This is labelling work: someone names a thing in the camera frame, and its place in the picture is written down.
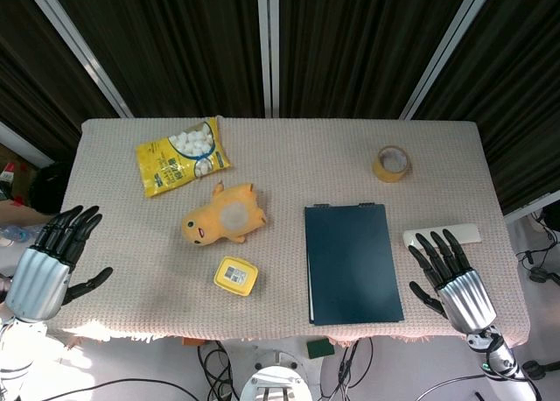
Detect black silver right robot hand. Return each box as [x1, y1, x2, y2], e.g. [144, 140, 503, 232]
[408, 229, 498, 334]

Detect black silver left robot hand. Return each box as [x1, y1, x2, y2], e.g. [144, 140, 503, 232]
[3, 205, 114, 322]

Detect spiral lined notebook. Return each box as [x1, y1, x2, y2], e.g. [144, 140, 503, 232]
[304, 202, 406, 327]

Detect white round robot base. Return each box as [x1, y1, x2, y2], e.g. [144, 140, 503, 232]
[239, 350, 312, 401]

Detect clear plastic bottle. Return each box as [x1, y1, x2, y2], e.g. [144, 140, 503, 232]
[0, 225, 44, 247]

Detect black bag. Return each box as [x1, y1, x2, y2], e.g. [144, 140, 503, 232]
[28, 162, 74, 215]

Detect cardboard box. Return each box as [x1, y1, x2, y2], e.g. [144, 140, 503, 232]
[0, 144, 41, 209]

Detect yellow tape roll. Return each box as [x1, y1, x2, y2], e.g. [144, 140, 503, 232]
[372, 144, 412, 184]

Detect green block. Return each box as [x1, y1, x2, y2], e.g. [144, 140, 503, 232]
[305, 338, 336, 360]

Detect yellow bag of cotton balls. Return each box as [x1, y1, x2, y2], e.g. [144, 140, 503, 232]
[135, 116, 232, 200]

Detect yellow plush toy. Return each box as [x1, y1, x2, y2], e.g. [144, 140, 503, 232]
[181, 180, 268, 247]

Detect green tub with yellow lid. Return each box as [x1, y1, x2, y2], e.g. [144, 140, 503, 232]
[213, 255, 259, 298]

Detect beige knitted tablecloth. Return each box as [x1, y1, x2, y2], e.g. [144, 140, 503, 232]
[51, 116, 531, 348]

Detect black ribbed curtain panel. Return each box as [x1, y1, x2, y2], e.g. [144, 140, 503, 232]
[278, 0, 476, 120]
[46, 0, 266, 118]
[0, 0, 122, 151]
[413, 0, 560, 215]

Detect black cables with plugs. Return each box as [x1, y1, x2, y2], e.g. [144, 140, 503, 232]
[514, 208, 560, 288]

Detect black floor cable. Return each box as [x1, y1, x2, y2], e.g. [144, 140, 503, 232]
[0, 376, 207, 401]
[417, 373, 487, 401]

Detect white low partition frame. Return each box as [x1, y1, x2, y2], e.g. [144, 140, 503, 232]
[0, 123, 56, 166]
[502, 193, 560, 225]

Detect black cable bundle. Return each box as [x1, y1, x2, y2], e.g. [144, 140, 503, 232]
[196, 340, 242, 401]
[318, 337, 374, 401]

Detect white slanted partition frame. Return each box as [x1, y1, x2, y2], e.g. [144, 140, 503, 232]
[400, 0, 500, 121]
[30, 0, 133, 118]

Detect white upright partition frame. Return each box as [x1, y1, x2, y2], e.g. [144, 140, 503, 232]
[256, 0, 281, 118]

